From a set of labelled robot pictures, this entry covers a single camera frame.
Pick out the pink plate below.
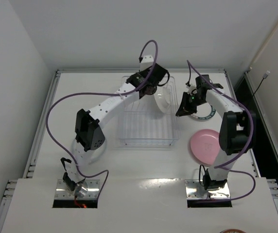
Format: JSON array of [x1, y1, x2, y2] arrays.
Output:
[[190, 129, 220, 165]]

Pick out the green rimmed white plate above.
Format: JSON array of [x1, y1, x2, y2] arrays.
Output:
[[191, 103, 216, 121]]

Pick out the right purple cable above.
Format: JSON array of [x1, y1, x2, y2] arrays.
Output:
[[185, 60, 256, 202]]

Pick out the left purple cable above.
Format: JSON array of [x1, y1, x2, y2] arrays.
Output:
[[46, 40, 159, 192]]

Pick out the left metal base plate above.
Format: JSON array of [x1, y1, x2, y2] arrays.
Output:
[[54, 180, 100, 200]]

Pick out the clear glass plate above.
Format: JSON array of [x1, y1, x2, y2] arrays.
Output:
[[71, 139, 107, 166]]

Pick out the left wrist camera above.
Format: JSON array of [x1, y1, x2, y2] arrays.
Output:
[[139, 55, 154, 71]]

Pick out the black usb cable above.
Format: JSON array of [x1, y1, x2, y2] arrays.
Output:
[[252, 70, 271, 96]]

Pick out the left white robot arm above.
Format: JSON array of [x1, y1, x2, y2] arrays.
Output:
[[61, 57, 170, 192]]

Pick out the purple cable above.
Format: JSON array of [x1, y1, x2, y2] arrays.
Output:
[[185, 60, 256, 202], [46, 40, 159, 192]]

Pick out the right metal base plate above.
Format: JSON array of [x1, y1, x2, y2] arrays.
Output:
[[185, 180, 230, 200]]

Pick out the brown round object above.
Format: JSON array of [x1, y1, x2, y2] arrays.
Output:
[[220, 228, 246, 233]]

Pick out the white ribbed plate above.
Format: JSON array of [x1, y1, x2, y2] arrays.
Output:
[[154, 87, 172, 114]]

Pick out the metal base plate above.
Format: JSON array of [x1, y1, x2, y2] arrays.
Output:
[[54, 180, 100, 200], [185, 180, 230, 200]]

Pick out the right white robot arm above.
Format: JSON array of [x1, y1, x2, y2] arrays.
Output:
[[175, 75, 256, 190]]

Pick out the white wire dish rack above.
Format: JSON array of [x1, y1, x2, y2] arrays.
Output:
[[118, 76, 180, 147]]

